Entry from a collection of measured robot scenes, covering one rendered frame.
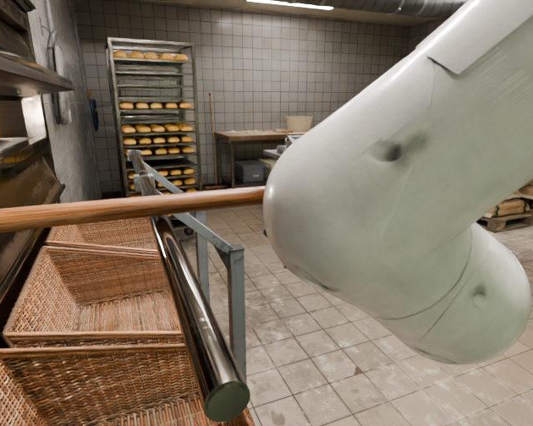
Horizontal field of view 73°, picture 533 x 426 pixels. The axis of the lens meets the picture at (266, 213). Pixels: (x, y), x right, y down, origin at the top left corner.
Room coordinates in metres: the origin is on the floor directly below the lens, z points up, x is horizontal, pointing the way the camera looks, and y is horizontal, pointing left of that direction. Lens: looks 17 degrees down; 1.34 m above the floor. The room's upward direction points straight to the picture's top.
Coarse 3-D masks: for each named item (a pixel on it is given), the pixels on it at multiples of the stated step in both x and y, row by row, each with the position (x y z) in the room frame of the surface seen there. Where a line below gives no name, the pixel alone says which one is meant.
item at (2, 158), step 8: (16, 144) 1.41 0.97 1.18; (24, 144) 1.41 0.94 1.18; (32, 144) 1.43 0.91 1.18; (40, 144) 1.56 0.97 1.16; (0, 152) 1.17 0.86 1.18; (8, 152) 1.17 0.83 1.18; (16, 152) 1.19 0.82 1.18; (24, 152) 1.28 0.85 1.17; (32, 152) 1.40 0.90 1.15; (0, 160) 1.02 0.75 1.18; (8, 160) 1.09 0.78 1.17; (16, 160) 1.17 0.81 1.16; (24, 160) 1.26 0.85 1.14; (0, 168) 1.00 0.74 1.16; (8, 168) 1.07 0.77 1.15
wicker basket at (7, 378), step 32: (0, 352) 0.62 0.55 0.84; (32, 352) 0.65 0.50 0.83; (64, 352) 0.67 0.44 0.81; (96, 352) 0.69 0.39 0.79; (128, 352) 0.72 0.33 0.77; (160, 352) 0.75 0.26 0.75; (0, 384) 0.58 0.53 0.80; (32, 384) 0.64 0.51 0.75; (64, 384) 0.67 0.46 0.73; (96, 384) 0.69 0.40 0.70; (128, 384) 0.72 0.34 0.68; (160, 384) 0.74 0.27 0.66; (192, 384) 0.78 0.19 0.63; (0, 416) 0.54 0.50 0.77; (32, 416) 0.62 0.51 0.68; (64, 416) 0.66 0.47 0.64; (96, 416) 0.69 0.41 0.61; (128, 416) 0.71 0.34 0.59; (160, 416) 0.71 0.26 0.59; (192, 416) 0.71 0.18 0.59
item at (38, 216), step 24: (192, 192) 0.53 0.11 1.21; (216, 192) 0.54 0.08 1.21; (240, 192) 0.55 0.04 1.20; (0, 216) 0.43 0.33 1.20; (24, 216) 0.43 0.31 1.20; (48, 216) 0.44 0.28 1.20; (72, 216) 0.45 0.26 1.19; (96, 216) 0.47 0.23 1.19; (120, 216) 0.48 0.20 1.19; (144, 216) 0.50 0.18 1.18
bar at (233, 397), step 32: (160, 224) 0.48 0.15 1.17; (192, 224) 0.88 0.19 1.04; (160, 256) 0.39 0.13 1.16; (224, 256) 0.92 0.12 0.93; (192, 288) 0.30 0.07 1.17; (192, 320) 0.25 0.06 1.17; (192, 352) 0.22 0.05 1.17; (224, 352) 0.21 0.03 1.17; (224, 384) 0.18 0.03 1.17; (224, 416) 0.18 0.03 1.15
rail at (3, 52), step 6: (0, 48) 0.67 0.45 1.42; (0, 54) 0.66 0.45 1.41; (6, 54) 0.70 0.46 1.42; (12, 54) 0.75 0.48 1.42; (12, 60) 0.74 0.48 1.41; (18, 60) 0.78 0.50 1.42; (24, 60) 0.84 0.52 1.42; (30, 66) 0.90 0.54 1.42; (36, 66) 0.97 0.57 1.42; (42, 72) 1.04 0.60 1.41; (48, 72) 1.14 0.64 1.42; (54, 72) 1.27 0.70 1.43; (60, 78) 1.37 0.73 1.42; (66, 78) 1.57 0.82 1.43; (72, 84) 1.75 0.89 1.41
